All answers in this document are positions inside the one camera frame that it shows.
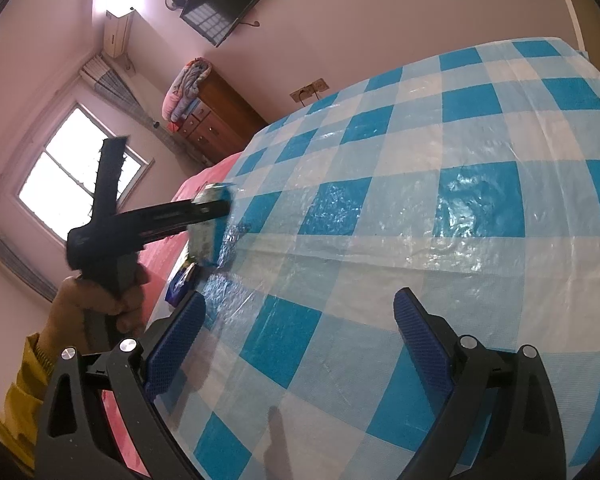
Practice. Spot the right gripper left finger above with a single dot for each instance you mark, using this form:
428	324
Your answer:
75	439

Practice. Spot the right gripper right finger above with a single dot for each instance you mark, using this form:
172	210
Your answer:
497	414

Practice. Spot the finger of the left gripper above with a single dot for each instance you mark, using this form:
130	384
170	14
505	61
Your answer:
214	212

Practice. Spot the blue tissue pack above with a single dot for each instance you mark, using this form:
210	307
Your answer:
183	281

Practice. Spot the yellow sleeve forearm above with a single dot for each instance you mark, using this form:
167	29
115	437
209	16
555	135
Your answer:
23	404

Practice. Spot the left hand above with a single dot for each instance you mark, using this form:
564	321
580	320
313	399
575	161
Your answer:
80	310

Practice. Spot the pink heart bedspread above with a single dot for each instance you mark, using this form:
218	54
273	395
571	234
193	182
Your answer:
159	259

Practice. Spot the window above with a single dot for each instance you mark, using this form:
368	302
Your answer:
57	187

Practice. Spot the left grey curtain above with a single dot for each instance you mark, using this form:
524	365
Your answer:
24	271

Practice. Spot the brown wooden cabinet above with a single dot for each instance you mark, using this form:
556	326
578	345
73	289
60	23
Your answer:
220	124

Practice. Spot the folded blankets stack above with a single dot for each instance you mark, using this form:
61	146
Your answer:
185	89

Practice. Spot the grey checked curtain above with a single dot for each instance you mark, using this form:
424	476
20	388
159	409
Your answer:
110	86

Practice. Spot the blue checkered tablecloth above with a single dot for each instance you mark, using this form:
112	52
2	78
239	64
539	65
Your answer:
472	178

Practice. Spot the wall power socket strip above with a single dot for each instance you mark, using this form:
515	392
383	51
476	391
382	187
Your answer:
314	90

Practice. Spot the wall air conditioner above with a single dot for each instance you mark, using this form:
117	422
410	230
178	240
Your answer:
117	31

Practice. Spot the wall mounted black television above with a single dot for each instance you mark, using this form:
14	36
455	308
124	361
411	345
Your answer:
225	0

